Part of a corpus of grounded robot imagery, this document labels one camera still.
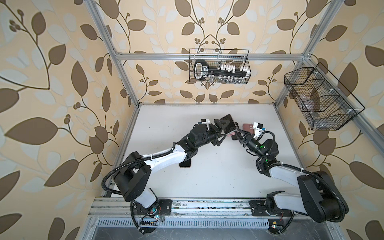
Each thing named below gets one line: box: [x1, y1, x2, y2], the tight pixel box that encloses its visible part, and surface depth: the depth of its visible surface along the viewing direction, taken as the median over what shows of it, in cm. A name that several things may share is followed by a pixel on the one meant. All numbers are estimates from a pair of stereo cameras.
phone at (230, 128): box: [220, 114, 238, 137], surface depth 81 cm
